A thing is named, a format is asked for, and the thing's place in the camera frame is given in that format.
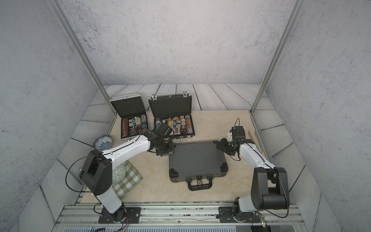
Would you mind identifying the large dark grey poker case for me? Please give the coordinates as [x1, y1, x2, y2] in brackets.
[169, 141, 229, 191]

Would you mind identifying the medium black poker case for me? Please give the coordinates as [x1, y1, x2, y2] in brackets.
[148, 91, 195, 139]

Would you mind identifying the blue white ceramic bowl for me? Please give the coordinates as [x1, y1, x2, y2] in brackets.
[93, 135, 113, 151]

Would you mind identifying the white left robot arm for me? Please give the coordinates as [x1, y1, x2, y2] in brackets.
[79, 123, 176, 214]

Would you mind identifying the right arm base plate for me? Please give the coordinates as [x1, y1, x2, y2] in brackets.
[216, 206, 260, 224]

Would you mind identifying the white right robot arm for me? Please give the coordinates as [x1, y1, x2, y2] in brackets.
[214, 126, 290, 223]

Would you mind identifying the small silver poker case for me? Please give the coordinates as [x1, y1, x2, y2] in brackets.
[111, 93, 149, 139]

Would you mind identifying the green checkered cloth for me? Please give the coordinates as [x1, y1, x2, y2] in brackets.
[113, 160, 143, 200]

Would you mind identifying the glass dish on cloth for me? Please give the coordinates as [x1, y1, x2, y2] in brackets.
[112, 163, 127, 184]

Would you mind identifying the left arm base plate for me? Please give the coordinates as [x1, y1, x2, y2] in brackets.
[98, 207, 142, 225]

